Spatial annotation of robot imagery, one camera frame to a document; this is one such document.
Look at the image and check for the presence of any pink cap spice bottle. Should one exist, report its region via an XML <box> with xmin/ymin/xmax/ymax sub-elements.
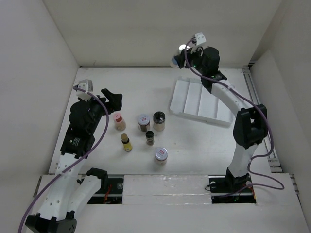
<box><xmin>113</xmin><ymin>113</ymin><xmax>126</xmax><ymax>131</ymax></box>

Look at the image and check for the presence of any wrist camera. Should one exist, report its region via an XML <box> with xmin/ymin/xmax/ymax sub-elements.
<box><xmin>191</xmin><ymin>32</ymin><xmax>206</xmax><ymax>52</ymax></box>
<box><xmin>75</xmin><ymin>79</ymin><xmax>93</xmax><ymax>101</ymax></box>

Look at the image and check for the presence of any black cap beige spice jar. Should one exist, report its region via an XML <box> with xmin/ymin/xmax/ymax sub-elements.
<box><xmin>153</xmin><ymin>111</ymin><xmax>166</xmax><ymax>132</ymax></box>

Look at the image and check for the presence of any white lid brown spice jar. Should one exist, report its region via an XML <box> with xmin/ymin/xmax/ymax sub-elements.
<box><xmin>138</xmin><ymin>114</ymin><xmax>150</xmax><ymax>132</ymax></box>

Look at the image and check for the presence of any small black cap pepper jar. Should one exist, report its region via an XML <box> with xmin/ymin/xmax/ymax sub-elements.
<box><xmin>145</xmin><ymin>131</ymin><xmax>154</xmax><ymax>146</ymax></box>

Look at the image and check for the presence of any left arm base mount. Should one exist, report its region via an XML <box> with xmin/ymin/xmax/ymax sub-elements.
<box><xmin>88</xmin><ymin>175</ymin><xmax>124</xmax><ymax>204</ymax></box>

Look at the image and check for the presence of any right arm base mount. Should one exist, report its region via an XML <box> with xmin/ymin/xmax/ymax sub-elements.
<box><xmin>205</xmin><ymin>175</ymin><xmax>257</xmax><ymax>204</ymax></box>

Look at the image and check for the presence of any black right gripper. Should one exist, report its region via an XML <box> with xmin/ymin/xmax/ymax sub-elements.
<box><xmin>173</xmin><ymin>44</ymin><xmax>207</xmax><ymax>75</ymax></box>

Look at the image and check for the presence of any yellow label brown cap bottle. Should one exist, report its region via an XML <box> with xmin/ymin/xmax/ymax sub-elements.
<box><xmin>121</xmin><ymin>133</ymin><xmax>133</xmax><ymax>152</ymax></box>

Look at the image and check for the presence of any white lid beige spice jar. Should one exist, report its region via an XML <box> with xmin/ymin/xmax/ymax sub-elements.
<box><xmin>154</xmin><ymin>147</ymin><xmax>168</xmax><ymax>165</ymax></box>

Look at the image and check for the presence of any aluminium rail right side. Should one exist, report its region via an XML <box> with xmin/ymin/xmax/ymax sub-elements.
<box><xmin>242</xmin><ymin>63</ymin><xmax>298</xmax><ymax>195</ymax></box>

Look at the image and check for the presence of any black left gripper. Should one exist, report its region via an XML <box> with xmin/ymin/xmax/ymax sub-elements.
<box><xmin>80</xmin><ymin>89</ymin><xmax>121</xmax><ymax>133</ymax></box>

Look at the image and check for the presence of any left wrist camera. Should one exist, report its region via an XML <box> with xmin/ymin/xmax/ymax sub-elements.
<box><xmin>75</xmin><ymin>79</ymin><xmax>93</xmax><ymax>101</ymax></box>

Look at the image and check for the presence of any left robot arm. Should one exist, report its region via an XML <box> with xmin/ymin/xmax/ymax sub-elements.
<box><xmin>23</xmin><ymin>87</ymin><xmax>123</xmax><ymax>233</ymax></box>

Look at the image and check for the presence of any white plastic organizer tray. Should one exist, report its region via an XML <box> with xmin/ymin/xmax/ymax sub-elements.
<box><xmin>170</xmin><ymin>77</ymin><xmax>234</xmax><ymax>127</ymax></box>

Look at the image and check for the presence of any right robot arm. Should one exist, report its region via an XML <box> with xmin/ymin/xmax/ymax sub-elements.
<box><xmin>173</xmin><ymin>46</ymin><xmax>268</xmax><ymax>193</ymax></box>

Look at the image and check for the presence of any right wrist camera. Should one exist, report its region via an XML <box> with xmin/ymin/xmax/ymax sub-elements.
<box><xmin>191</xmin><ymin>32</ymin><xmax>206</xmax><ymax>52</ymax></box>

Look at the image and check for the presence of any tall blue label spice bottle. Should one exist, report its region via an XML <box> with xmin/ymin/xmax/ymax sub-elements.
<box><xmin>170</xmin><ymin>44</ymin><xmax>186</xmax><ymax>68</ymax></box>

